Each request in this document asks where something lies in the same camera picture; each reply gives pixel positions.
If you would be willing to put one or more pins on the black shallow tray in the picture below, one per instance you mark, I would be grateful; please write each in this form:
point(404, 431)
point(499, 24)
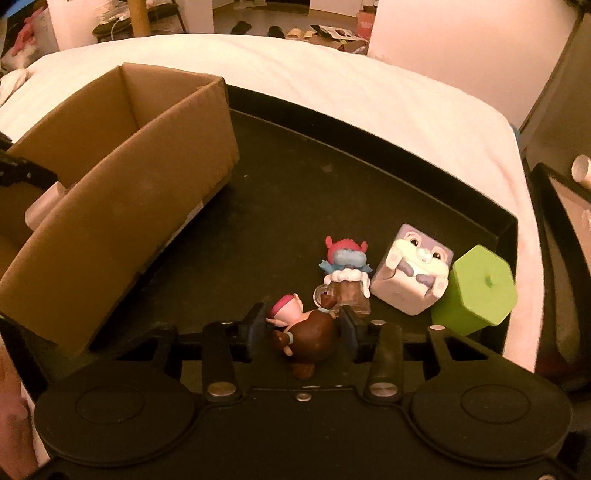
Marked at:
point(300, 184)

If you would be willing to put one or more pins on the plain white cube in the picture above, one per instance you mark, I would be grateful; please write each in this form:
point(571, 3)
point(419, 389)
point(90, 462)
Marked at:
point(44, 205)

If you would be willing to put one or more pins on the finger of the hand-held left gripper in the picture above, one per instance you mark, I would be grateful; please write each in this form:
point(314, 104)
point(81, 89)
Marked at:
point(27, 173)

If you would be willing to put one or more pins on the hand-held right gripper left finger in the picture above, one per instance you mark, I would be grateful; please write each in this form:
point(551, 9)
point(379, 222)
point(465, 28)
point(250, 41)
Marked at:
point(255, 332)

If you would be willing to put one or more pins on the green hexagonal lidded box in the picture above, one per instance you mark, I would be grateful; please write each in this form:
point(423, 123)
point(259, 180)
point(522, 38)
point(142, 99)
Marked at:
point(478, 290)

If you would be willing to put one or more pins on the black slipper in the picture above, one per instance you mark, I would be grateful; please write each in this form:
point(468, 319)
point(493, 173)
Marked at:
point(277, 32)
point(239, 26)

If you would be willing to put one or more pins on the brown cardboard box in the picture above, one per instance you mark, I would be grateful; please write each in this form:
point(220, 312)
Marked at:
point(115, 230)

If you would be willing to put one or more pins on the floor cardboard box with papers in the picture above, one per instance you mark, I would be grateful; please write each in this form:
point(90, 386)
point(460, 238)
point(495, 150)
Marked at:
point(339, 39)

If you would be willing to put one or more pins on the pink cloth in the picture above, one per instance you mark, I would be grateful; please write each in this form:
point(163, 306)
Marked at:
point(24, 30)

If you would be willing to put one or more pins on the white pillow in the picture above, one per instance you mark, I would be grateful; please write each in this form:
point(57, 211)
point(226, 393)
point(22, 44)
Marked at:
point(13, 86)

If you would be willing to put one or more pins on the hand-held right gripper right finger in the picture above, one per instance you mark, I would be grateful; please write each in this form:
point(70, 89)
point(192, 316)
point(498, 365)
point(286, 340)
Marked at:
point(349, 333)

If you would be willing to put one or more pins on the blue monster figurine with mug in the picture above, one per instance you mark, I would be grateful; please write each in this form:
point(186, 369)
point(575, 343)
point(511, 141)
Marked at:
point(346, 272)

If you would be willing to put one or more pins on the white rabbit cube toy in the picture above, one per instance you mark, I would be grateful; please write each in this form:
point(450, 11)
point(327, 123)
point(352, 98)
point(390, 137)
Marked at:
point(411, 277)

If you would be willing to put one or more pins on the brown-haired girl doll figurine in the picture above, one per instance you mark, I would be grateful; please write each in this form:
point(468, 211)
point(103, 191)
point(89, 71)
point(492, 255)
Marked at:
point(314, 334)

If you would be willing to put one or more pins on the orange carton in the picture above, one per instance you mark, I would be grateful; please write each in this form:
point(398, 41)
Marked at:
point(366, 25)

